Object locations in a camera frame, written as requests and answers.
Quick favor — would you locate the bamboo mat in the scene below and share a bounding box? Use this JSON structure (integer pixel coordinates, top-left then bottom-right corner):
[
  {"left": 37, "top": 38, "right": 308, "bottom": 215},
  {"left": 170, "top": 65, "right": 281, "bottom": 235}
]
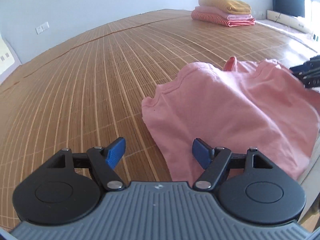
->
[{"left": 0, "top": 8, "right": 320, "bottom": 228}]

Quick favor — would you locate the pink cartoon print shirt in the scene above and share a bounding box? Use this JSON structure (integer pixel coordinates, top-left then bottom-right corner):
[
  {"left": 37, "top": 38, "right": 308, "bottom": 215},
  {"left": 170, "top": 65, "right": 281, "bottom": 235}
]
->
[{"left": 141, "top": 56, "right": 320, "bottom": 183}]

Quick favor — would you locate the white television cabinet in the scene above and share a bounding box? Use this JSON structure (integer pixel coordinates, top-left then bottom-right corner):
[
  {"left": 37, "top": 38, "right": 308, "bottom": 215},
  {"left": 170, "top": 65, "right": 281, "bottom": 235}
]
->
[{"left": 267, "top": 9, "right": 314, "bottom": 34}]

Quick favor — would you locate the mustard striped folded garment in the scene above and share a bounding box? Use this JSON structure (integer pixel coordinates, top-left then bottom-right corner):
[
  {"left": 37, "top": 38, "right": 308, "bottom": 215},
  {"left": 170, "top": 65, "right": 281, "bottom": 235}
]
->
[{"left": 199, "top": 0, "right": 252, "bottom": 15}]

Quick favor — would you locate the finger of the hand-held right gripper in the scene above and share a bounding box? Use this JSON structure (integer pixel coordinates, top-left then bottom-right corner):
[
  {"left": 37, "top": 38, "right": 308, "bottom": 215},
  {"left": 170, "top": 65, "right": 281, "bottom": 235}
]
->
[{"left": 289, "top": 54, "right": 320, "bottom": 78}]

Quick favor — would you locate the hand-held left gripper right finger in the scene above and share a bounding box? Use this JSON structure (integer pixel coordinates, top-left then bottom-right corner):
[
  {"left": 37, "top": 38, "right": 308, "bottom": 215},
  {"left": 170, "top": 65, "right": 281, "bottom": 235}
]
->
[{"left": 192, "top": 138, "right": 275, "bottom": 190}]

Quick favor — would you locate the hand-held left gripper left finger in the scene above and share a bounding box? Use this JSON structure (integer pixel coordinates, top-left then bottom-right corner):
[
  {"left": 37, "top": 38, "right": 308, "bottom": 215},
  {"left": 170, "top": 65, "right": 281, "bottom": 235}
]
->
[{"left": 46, "top": 137, "right": 126, "bottom": 191}]

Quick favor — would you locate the window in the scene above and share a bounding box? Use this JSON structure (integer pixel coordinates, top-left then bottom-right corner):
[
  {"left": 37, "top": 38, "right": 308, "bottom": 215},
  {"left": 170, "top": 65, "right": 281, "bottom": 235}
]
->
[{"left": 295, "top": 0, "right": 320, "bottom": 35}]

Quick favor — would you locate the red striped folded garment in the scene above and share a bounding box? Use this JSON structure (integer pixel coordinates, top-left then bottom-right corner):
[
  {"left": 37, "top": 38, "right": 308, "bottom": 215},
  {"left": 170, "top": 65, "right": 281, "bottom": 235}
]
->
[{"left": 191, "top": 10, "right": 256, "bottom": 28}]

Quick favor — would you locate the pink folded garment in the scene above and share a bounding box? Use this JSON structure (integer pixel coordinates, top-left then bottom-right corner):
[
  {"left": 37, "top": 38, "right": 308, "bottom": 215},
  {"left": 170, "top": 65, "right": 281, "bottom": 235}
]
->
[{"left": 194, "top": 6, "right": 253, "bottom": 20}]

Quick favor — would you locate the cream and lavender headboard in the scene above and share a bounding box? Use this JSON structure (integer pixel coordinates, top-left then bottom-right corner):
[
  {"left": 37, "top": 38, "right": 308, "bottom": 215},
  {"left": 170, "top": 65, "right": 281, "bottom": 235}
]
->
[{"left": 0, "top": 37, "right": 22, "bottom": 79}]

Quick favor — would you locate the black television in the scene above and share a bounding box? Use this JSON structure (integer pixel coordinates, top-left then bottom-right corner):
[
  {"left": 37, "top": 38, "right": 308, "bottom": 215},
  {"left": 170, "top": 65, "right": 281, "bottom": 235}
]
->
[{"left": 275, "top": 0, "right": 306, "bottom": 18}]

